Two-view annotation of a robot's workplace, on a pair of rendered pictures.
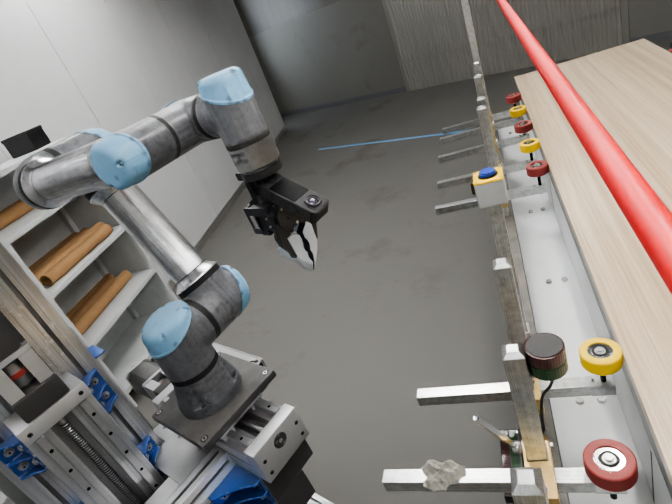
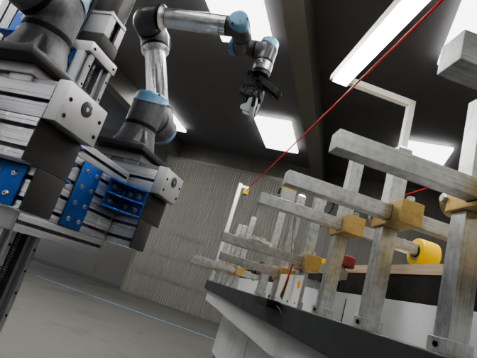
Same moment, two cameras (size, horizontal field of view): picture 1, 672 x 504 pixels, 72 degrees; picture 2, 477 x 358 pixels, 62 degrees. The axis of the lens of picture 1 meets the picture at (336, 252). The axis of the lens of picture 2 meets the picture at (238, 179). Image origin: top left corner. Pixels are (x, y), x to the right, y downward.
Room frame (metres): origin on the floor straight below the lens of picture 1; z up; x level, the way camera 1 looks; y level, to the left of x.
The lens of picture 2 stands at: (-0.47, 0.73, 0.70)
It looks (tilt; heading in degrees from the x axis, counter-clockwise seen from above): 15 degrees up; 330
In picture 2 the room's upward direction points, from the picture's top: 17 degrees clockwise
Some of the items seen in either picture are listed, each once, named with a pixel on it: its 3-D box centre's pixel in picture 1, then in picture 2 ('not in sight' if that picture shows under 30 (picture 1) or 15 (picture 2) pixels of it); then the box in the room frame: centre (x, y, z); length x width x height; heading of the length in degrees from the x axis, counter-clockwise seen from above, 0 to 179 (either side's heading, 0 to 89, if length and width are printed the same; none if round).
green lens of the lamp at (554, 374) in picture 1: (546, 361); not in sight; (0.54, -0.25, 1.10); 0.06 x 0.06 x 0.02
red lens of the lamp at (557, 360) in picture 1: (544, 350); not in sight; (0.54, -0.25, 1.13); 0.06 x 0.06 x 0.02
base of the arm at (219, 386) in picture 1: (201, 377); (135, 138); (0.89, 0.40, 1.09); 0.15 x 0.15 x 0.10
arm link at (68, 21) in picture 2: not in sight; (56, 8); (0.55, 0.77, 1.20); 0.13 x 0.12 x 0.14; 125
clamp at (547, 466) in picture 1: (541, 471); (306, 263); (0.53, -0.20, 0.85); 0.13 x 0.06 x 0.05; 156
